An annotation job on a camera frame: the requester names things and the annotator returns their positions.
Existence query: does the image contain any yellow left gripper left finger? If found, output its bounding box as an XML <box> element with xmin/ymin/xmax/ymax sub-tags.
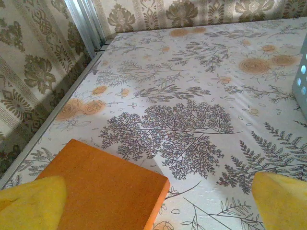
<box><xmin>0</xmin><ymin>175</ymin><xmax>67</xmax><ymax>230</ymax></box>

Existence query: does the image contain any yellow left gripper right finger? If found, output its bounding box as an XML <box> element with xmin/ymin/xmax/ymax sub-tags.
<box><xmin>251</xmin><ymin>171</ymin><xmax>307</xmax><ymax>230</ymax></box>

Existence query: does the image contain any orange flat block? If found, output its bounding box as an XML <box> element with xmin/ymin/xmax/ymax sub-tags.
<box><xmin>35</xmin><ymin>138</ymin><xmax>171</xmax><ymax>230</ymax></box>

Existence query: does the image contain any light blue perforated basket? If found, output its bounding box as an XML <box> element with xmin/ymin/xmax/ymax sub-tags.
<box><xmin>291</xmin><ymin>33</ymin><xmax>307</xmax><ymax>115</ymax></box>

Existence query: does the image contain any metal table edge rail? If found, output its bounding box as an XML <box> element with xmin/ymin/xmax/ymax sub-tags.
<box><xmin>0</xmin><ymin>51</ymin><xmax>104</xmax><ymax>190</ymax></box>

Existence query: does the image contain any metal frame post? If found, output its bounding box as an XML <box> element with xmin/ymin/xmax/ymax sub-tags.
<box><xmin>64</xmin><ymin>0</ymin><xmax>107</xmax><ymax>52</ymax></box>

